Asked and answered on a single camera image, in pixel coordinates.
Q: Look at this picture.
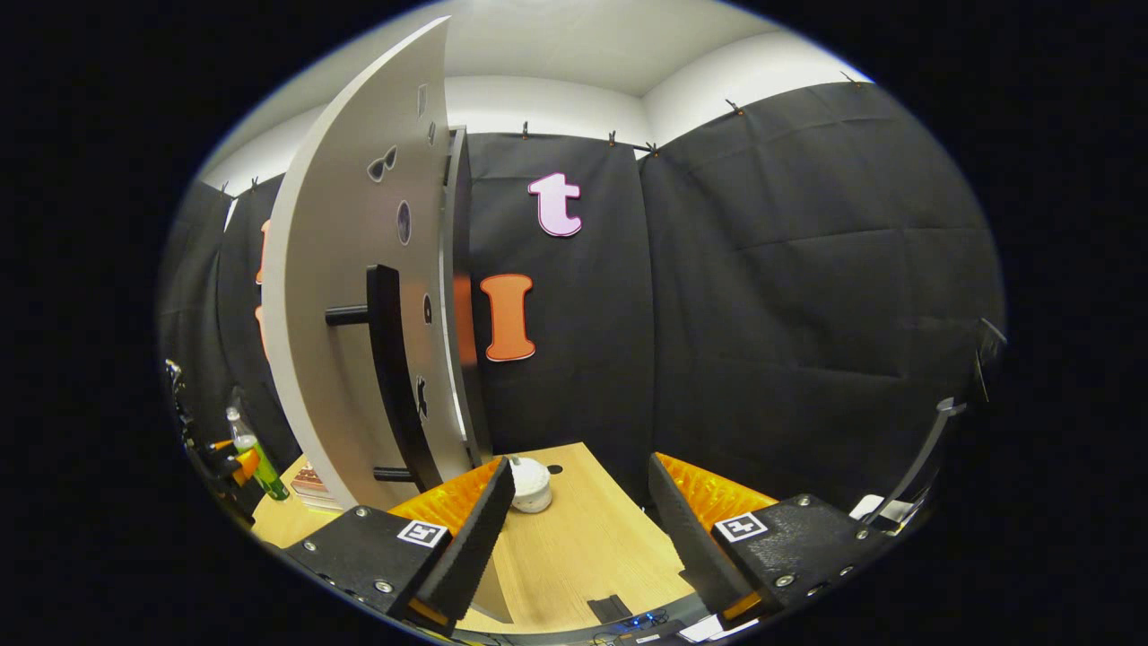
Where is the white cabinet door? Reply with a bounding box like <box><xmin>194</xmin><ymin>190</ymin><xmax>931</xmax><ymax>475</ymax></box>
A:
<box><xmin>261</xmin><ymin>16</ymin><xmax>517</xmax><ymax>624</ymax></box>

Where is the white paper sheet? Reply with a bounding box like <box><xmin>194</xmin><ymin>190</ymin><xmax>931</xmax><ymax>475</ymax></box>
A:
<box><xmin>677</xmin><ymin>615</ymin><xmax>759</xmax><ymax>642</ymax></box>

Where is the white round jar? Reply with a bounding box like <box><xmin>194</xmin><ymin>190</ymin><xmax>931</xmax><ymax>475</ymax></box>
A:
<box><xmin>509</xmin><ymin>456</ymin><xmax>552</xmax><ymax>514</ymax></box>

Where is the black cabinet door handle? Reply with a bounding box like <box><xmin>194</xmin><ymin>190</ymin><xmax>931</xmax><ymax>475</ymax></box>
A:
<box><xmin>325</xmin><ymin>264</ymin><xmax>445</xmax><ymax>493</ymax></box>

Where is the brown cover book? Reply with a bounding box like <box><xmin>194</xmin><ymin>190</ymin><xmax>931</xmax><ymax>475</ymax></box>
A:
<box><xmin>291</xmin><ymin>459</ymin><xmax>346</xmax><ymax>512</ymax></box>

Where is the black backdrop cloth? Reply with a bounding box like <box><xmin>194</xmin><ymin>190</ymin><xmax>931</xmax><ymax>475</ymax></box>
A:
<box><xmin>157</xmin><ymin>76</ymin><xmax>1005</xmax><ymax>539</ymax></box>

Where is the green bottle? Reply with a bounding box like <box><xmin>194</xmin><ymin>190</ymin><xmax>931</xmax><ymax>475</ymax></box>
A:
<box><xmin>226</xmin><ymin>406</ymin><xmax>291</xmax><ymax>502</ymax></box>

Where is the row of cloth clips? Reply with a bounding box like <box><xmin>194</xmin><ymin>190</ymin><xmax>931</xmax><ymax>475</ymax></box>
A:
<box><xmin>218</xmin><ymin>70</ymin><xmax>862</xmax><ymax>194</ymax></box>

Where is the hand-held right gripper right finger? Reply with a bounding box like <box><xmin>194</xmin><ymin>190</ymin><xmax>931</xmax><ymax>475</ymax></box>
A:
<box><xmin>646</xmin><ymin>451</ymin><xmax>900</xmax><ymax>626</ymax></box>

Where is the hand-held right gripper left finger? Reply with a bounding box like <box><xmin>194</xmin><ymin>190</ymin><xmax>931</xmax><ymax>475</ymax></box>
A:
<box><xmin>281</xmin><ymin>456</ymin><xmax>518</xmax><ymax>635</ymax></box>

